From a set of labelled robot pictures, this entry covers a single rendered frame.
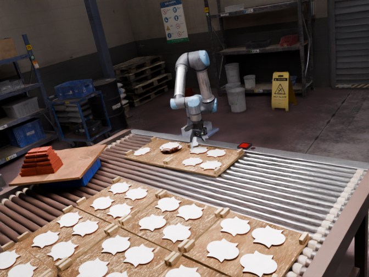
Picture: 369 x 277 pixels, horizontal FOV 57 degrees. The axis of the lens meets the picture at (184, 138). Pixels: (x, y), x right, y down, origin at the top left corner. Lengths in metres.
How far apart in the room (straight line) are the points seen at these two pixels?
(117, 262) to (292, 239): 0.75
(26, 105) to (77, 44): 2.06
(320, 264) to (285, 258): 0.13
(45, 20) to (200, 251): 6.46
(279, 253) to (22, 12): 6.53
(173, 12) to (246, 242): 6.91
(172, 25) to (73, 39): 2.17
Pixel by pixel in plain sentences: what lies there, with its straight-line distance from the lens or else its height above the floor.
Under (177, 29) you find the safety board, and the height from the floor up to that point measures 1.38.
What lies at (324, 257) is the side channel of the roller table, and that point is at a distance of 1.44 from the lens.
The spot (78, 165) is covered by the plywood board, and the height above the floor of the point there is 1.04.
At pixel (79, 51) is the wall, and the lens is 7.84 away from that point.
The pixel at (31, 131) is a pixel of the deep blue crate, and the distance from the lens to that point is 6.47.
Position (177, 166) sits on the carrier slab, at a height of 0.94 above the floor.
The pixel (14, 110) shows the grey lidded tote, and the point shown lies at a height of 0.78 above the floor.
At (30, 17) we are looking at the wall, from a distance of 7.34.
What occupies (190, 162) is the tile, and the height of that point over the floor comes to 0.95.
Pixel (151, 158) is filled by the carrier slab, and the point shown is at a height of 0.94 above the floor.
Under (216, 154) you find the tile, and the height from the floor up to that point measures 0.95.
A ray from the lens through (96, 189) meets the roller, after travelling 2.30.
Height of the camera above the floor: 1.91
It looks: 21 degrees down
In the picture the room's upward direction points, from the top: 11 degrees counter-clockwise
